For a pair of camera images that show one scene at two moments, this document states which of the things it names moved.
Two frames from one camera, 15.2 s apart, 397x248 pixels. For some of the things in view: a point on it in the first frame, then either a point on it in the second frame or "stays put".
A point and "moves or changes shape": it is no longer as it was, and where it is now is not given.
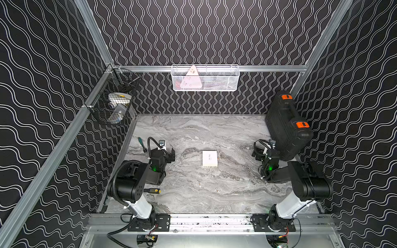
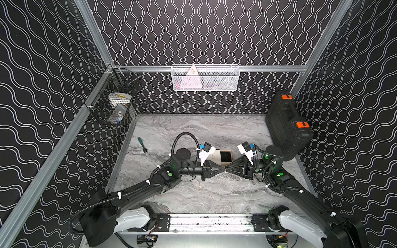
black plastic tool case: [289, 131] stays put
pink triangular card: [192, 79] stays put
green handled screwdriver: [140, 141] stays put
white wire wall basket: [211, 78] stays put
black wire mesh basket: [113, 103] stays put
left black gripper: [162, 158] -> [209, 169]
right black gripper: [259, 153] -> [247, 170]
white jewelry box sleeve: [210, 158] moves or changes shape
